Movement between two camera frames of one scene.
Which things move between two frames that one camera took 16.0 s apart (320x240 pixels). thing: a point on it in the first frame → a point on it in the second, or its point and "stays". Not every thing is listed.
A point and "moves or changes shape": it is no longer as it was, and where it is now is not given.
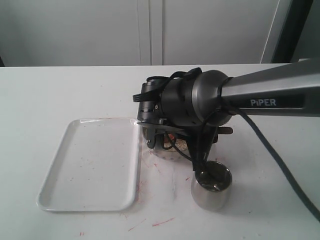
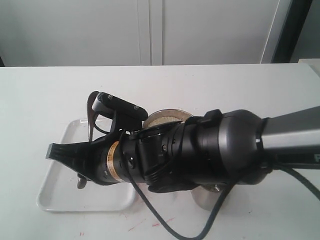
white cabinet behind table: [136, 32] stays
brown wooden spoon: [225, 130] moves or changes shape
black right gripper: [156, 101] → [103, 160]
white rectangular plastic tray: [95, 167] stays
